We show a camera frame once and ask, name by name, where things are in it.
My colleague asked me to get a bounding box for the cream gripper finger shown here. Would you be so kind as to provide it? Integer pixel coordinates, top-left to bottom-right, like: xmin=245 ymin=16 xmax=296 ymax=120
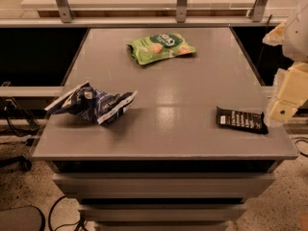
xmin=269 ymin=63 xmax=308 ymax=122
xmin=263 ymin=22 xmax=286 ymax=46

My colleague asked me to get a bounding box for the lower grey drawer front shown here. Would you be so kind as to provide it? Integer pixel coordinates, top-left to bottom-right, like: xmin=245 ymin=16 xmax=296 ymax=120
xmin=79 ymin=204 xmax=246 ymax=222

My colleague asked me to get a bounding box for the right metal railing bracket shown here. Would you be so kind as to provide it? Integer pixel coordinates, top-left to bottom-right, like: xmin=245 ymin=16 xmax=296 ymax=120
xmin=249 ymin=0 xmax=269 ymax=22

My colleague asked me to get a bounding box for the blue white chip bag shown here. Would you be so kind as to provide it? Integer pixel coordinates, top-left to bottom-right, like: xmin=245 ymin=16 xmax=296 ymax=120
xmin=45 ymin=82 xmax=138 ymax=125

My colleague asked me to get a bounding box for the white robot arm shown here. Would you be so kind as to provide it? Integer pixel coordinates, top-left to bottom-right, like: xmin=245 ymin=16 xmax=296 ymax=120
xmin=263 ymin=0 xmax=308 ymax=127

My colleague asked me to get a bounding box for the grey chair seat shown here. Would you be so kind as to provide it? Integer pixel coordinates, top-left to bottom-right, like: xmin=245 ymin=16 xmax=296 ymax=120
xmin=0 ymin=206 xmax=45 ymax=231

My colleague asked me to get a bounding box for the black office chair base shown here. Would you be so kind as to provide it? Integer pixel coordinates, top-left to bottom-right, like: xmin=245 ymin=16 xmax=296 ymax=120
xmin=0 ymin=96 xmax=41 ymax=172

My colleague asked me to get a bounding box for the left metal railing bracket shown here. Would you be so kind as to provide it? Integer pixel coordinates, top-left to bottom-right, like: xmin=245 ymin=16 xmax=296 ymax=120
xmin=55 ymin=0 xmax=73 ymax=23

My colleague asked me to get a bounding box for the metal railing bracket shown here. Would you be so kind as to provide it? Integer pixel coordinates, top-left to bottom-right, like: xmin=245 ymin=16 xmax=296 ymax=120
xmin=249 ymin=0 xmax=269 ymax=22
xmin=175 ymin=0 xmax=188 ymax=23
xmin=55 ymin=0 xmax=73 ymax=23

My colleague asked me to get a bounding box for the black floor cable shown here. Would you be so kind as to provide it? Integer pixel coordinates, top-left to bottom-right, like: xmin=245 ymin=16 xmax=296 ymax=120
xmin=47 ymin=194 xmax=88 ymax=231

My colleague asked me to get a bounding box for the green rice chip bag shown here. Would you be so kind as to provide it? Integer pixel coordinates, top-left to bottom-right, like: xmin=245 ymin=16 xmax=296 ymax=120
xmin=128 ymin=33 xmax=195 ymax=65

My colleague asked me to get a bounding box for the black rxbar chocolate bar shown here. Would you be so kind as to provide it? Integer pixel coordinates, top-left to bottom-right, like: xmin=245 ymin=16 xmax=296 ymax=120
xmin=216 ymin=107 xmax=269 ymax=135

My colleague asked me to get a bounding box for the middle metal railing bracket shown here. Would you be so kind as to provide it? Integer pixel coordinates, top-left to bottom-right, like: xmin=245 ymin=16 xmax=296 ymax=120
xmin=175 ymin=0 xmax=188 ymax=23

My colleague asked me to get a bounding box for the upper grey drawer front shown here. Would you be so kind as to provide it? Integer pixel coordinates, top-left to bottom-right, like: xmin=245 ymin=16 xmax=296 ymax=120
xmin=53 ymin=173 xmax=275 ymax=199

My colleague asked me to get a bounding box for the grey drawer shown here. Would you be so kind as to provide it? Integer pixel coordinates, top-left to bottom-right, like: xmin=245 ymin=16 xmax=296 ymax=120
xmin=79 ymin=204 xmax=246 ymax=222
xmin=53 ymin=173 xmax=275 ymax=199

